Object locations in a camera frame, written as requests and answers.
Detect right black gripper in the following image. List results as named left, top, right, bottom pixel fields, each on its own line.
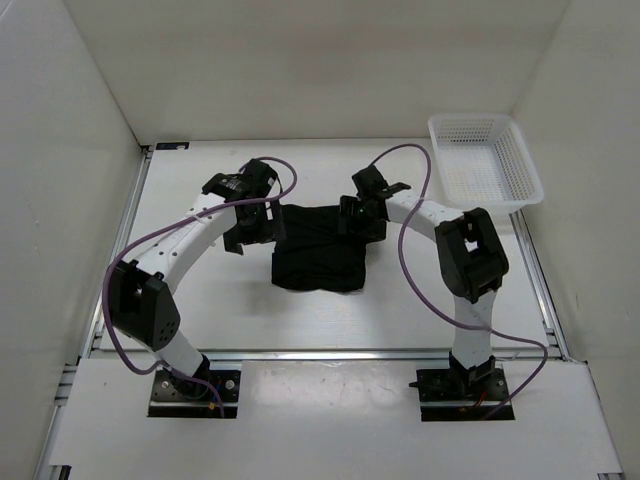
left=338, top=195, right=388, bottom=244

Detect black shorts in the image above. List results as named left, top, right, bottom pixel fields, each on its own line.
left=271, top=204, right=386, bottom=293

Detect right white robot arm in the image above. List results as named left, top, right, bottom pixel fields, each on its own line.
left=338, top=166, right=509, bottom=400

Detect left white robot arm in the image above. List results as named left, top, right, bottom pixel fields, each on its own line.
left=101, top=156, right=290, bottom=400

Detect black label sticker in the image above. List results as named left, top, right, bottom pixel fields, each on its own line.
left=155, top=142, right=190, bottom=151

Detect white plastic basket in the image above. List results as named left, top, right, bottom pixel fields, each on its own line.
left=428, top=113, right=544, bottom=215

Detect aluminium front rail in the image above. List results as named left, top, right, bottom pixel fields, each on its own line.
left=204, top=349, right=449, bottom=362

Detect aluminium rail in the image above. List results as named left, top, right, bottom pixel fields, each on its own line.
left=204, top=349, right=449, bottom=362
left=510, top=211, right=572, bottom=361
left=49, top=145, right=154, bottom=406

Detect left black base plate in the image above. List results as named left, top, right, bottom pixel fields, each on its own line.
left=147, top=369, right=241, bottom=419

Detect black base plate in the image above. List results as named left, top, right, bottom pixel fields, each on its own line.
left=409, top=357, right=515, bottom=422
left=147, top=369, right=241, bottom=419

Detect aluminium left rail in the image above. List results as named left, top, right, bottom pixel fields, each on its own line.
left=49, top=145, right=154, bottom=406

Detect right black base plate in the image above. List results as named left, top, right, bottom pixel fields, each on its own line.
left=409, top=357, right=515, bottom=422

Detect aluminium right rail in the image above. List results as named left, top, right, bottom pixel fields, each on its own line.
left=510, top=211, right=572, bottom=361

